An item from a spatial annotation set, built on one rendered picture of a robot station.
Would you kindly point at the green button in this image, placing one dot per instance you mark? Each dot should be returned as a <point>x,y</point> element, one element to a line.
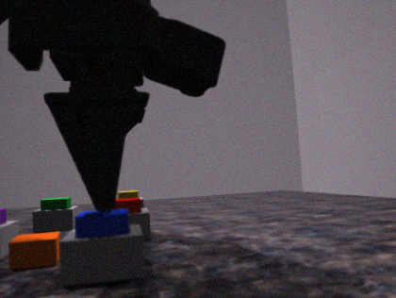
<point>55,214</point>

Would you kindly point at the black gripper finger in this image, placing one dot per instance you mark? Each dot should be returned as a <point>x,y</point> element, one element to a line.
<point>134,122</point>
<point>92,125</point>

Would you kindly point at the orange block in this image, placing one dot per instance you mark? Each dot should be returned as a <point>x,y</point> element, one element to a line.
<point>34,250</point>

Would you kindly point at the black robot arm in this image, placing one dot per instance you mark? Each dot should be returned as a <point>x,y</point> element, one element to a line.
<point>190,58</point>

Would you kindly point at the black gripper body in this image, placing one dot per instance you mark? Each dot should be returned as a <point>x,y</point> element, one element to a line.
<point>92,43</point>

